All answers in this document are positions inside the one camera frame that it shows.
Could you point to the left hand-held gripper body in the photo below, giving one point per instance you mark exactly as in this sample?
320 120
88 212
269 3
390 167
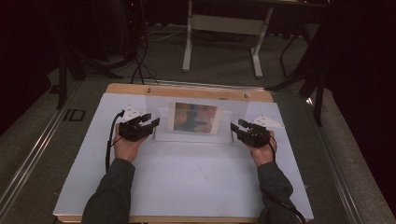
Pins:
132 130

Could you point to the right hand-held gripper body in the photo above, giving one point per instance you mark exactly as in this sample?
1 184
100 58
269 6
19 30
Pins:
257 137

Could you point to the clear acrylic photo frame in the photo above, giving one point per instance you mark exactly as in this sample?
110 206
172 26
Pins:
162 107

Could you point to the colourful painting print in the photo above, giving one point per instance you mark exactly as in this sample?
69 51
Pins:
194 118

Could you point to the person's right hand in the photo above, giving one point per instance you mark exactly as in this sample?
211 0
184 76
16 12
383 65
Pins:
264 155

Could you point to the person's left hand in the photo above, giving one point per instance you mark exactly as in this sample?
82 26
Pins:
126 149

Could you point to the black metal chair legs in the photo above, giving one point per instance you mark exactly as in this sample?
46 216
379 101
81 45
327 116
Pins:
317 99

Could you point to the black metal stand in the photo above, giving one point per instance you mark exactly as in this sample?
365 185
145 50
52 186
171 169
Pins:
62 77

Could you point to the metal floor rail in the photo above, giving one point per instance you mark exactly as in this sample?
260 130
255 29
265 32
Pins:
34 149
337 174

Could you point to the white metal table frame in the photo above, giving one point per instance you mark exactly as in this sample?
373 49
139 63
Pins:
224 24

